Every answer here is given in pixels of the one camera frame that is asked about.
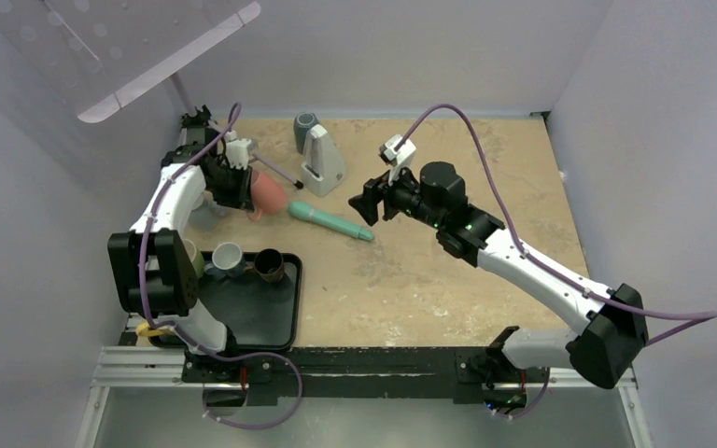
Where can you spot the white metronome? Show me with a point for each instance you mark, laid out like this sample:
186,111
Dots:
323,167

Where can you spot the yellow mug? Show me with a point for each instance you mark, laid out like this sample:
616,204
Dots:
145,330

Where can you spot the teal toy microphone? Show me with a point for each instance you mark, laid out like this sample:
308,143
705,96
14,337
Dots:
306,212

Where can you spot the dark teal cup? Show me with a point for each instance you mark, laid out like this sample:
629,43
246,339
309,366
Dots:
302,123

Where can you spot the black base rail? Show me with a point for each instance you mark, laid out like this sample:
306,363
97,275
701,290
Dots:
463,375

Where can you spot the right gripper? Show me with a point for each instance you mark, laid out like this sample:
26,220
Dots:
367,203

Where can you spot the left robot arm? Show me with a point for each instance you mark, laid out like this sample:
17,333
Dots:
156,236

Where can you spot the light grey mug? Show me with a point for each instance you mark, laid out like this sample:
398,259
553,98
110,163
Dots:
206,213

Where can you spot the black tray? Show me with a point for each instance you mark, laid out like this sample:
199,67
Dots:
227,314

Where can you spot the perforated light panel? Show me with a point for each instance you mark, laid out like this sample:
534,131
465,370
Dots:
102,55

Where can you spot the pink mug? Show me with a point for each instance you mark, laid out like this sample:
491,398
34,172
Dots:
267,196

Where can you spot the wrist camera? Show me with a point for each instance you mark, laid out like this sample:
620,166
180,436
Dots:
238,151
398,154

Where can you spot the green mug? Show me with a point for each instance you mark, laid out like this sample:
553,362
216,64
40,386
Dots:
195,256

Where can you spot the blue-grey mug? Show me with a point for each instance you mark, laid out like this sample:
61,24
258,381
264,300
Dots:
227,261

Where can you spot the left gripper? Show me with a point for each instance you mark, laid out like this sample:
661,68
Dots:
241,199

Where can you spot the aluminium frame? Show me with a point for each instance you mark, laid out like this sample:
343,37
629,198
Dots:
137,399

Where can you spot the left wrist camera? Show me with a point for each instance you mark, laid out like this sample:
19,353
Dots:
238,151

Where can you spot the brown mug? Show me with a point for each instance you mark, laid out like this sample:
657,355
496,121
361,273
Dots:
269,265

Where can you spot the tripod stand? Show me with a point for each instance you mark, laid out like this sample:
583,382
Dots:
190,107

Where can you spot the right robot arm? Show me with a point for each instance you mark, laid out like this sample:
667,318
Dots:
605,330

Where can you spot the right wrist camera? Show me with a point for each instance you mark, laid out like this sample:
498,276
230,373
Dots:
398,154

